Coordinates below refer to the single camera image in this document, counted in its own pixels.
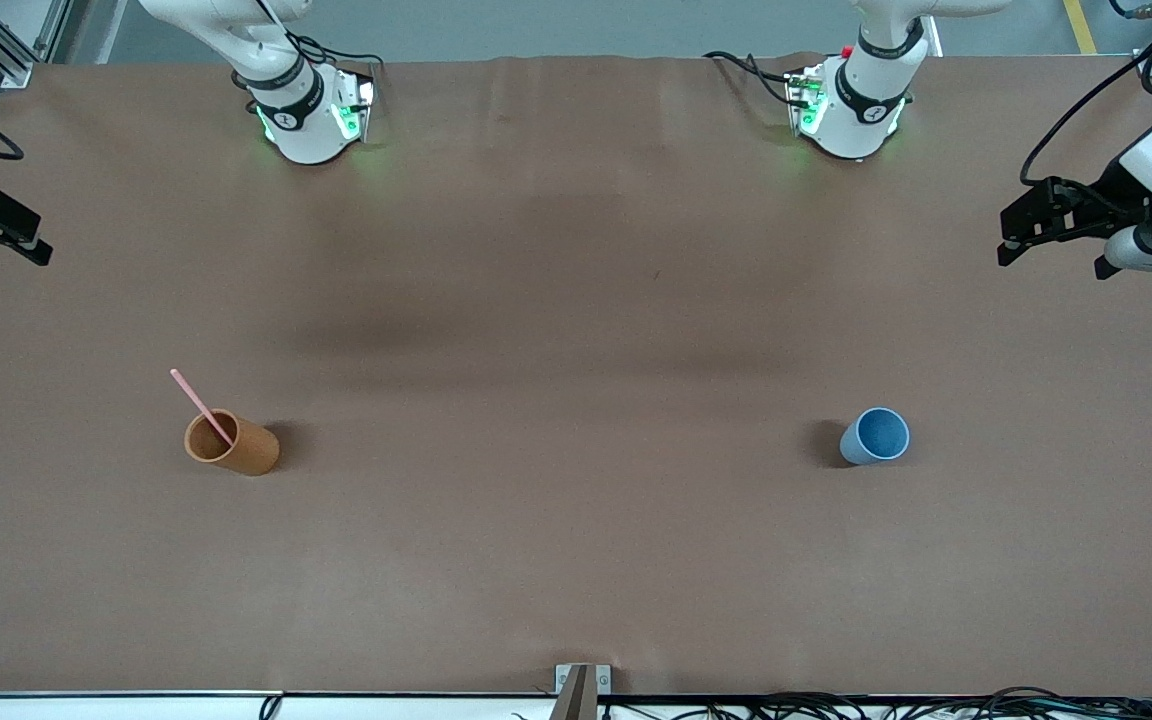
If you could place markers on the orange cup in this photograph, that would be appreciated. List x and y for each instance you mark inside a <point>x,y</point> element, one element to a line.
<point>246,448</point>

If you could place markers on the pink chopstick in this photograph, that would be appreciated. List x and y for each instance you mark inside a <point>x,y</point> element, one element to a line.
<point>198,402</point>

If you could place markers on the blue cup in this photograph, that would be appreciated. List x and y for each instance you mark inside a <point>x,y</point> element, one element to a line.
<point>876,437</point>

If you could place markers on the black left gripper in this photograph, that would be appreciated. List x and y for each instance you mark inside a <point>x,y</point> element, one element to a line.
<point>1115,190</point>

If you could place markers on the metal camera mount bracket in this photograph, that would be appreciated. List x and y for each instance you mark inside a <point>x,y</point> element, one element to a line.
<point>581,690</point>

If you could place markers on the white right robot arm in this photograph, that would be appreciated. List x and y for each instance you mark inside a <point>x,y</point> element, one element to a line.
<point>306,130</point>

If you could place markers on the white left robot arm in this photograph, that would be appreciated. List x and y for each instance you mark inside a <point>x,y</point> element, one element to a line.
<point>861,110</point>

